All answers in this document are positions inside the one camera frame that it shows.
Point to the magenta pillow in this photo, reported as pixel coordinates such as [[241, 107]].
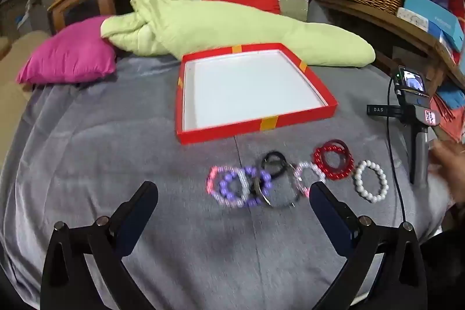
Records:
[[77, 54]]

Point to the red shallow cardboard box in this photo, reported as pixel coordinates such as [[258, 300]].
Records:
[[244, 89]]

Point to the silver metal bangle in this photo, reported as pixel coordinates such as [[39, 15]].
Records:
[[263, 183]]

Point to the wooden shelf right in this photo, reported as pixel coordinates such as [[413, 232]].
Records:
[[406, 31]]

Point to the light green folded duvet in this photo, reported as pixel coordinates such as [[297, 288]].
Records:
[[180, 27]]

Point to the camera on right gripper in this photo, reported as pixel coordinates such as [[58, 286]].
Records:
[[409, 87]]

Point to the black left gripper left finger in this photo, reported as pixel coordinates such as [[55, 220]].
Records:
[[66, 280]]

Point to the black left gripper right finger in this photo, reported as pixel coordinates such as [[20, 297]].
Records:
[[384, 267]]

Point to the blue cardboard box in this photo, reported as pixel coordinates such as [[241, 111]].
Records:
[[445, 20]]

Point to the person's right hand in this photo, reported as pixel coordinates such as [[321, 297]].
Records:
[[447, 158]]

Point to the grey bed blanket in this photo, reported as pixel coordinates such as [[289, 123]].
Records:
[[80, 151]]

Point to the dark maroon hair band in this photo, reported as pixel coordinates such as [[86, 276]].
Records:
[[339, 147]]

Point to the beige leather sofa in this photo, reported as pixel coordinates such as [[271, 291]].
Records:
[[14, 96]]

